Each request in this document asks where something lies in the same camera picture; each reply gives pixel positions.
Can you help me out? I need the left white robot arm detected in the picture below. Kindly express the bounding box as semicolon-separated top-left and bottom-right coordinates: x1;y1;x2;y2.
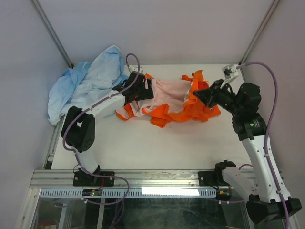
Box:
61;71;154;185

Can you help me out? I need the orange jacket pink lining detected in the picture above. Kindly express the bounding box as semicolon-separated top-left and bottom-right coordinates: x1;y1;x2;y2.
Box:
116;70;221;128

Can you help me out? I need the aluminium front rail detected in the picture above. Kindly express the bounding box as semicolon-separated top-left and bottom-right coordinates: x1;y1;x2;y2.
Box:
30;168;286;189

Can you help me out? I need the light blue garment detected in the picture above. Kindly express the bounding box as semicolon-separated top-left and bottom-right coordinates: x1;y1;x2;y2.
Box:
48;45;128;125

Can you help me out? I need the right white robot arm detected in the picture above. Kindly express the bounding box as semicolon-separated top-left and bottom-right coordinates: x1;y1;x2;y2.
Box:
193;79;302;224

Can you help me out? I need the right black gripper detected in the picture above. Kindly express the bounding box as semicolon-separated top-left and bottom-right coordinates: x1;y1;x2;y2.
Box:
193;78;242;115

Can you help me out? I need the right corner aluminium post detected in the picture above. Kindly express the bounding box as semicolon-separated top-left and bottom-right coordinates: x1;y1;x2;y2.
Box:
239;0;282;64

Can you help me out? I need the white slotted cable duct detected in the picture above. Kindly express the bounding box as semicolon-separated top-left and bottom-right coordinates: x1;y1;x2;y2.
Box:
40;187;216;199

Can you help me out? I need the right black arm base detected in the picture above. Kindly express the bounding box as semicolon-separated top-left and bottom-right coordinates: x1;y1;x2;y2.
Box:
198;160;236;189

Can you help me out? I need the corner aluminium post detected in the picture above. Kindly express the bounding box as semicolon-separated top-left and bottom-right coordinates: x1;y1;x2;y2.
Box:
30;0;74;68
239;0;282;64

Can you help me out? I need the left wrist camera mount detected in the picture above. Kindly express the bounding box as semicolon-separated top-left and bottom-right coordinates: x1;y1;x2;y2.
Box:
127;64;143;73

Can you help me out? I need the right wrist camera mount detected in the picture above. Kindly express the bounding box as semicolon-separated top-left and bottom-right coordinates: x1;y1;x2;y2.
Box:
220;64;242;88

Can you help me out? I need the left corner aluminium post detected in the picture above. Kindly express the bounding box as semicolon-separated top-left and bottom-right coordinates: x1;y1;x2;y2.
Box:
30;0;74;68

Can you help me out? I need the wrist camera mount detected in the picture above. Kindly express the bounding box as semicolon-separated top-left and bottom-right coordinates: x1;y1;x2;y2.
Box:
127;64;143;73
220;64;242;88

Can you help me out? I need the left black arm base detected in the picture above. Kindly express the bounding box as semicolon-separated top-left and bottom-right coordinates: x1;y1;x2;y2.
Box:
73;166;115;187

